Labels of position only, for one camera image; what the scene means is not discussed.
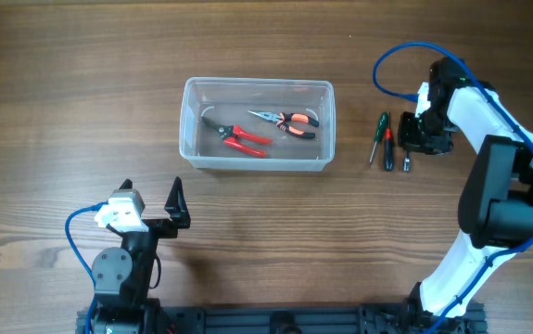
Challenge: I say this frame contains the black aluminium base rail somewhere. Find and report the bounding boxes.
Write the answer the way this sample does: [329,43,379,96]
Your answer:
[89,302,489,334]

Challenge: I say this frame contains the small silver wrench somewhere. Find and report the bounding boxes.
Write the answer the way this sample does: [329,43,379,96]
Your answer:
[403,150,411,173]

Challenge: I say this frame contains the red black screwdriver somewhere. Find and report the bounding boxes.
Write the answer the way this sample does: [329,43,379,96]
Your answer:
[383,112,394,172]

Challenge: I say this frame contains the orange black needle-nose pliers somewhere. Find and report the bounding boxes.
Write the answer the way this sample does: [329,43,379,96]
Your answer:
[247,109,321,140]

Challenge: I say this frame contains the green handled screwdriver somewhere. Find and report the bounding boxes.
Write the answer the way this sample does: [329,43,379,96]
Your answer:
[369,112,389,164]

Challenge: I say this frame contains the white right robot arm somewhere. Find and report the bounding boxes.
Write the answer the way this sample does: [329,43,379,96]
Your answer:
[396,58,533,333]

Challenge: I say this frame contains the clear plastic container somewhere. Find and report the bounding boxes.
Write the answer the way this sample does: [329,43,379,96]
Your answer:
[179,77,336,172]

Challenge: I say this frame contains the red handled cutters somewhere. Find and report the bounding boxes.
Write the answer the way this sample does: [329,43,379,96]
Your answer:
[201,116,272,159]

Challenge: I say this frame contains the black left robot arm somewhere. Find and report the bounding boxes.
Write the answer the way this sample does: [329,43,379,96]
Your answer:
[82,177,191,333]

